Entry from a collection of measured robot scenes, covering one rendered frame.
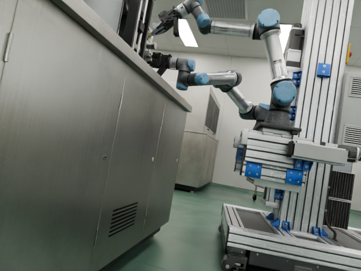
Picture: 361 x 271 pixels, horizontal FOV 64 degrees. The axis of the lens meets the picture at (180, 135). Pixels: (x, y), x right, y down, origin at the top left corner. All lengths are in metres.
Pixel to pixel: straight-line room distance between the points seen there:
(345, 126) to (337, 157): 0.36
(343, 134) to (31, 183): 1.70
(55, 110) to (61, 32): 0.18
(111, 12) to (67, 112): 0.90
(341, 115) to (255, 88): 4.43
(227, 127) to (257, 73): 1.28
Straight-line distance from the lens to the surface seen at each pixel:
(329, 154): 1.66
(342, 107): 2.00
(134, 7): 1.48
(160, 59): 1.85
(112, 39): 0.92
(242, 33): 1.91
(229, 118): 6.20
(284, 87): 1.62
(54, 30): 0.75
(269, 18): 1.75
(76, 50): 0.82
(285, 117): 1.75
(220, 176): 6.15
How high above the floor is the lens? 0.58
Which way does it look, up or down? 3 degrees up
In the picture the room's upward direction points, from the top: 10 degrees clockwise
